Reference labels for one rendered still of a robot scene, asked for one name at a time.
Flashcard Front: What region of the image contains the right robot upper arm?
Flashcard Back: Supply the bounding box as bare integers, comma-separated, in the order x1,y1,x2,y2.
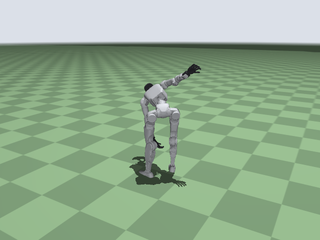
160,78,179,90

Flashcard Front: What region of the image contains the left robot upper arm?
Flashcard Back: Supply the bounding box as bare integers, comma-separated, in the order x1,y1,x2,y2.
140,97,149,121

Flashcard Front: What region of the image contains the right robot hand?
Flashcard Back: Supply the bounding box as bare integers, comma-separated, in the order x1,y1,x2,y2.
182,64,201,77

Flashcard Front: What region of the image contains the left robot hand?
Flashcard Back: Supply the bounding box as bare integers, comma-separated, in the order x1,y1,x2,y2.
153,137,164,149

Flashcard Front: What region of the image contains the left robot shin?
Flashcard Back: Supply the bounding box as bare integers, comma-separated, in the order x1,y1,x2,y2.
145,142,156,173

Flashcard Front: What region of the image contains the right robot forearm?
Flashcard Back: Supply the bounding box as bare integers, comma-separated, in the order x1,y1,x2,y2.
174,73,188,83

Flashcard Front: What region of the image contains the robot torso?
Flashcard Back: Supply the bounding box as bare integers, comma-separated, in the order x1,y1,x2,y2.
144,84,171,118

